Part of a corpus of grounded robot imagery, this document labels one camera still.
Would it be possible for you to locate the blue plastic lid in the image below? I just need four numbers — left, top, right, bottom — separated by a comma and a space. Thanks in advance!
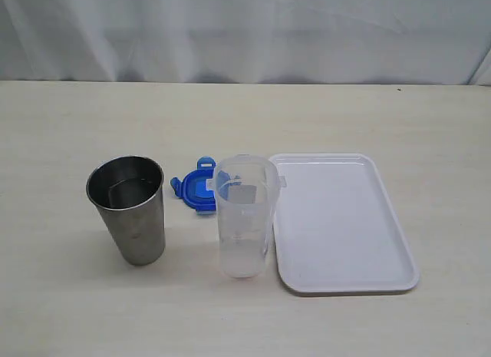
170, 154, 244, 217

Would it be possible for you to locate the stainless steel cup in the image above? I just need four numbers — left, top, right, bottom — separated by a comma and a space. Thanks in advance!
86, 156, 166, 266

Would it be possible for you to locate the clear plastic container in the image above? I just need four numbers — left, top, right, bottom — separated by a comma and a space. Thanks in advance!
207, 154, 282, 279

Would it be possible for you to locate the white rectangular plastic tray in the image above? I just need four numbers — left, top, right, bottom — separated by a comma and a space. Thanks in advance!
270, 153, 420, 296

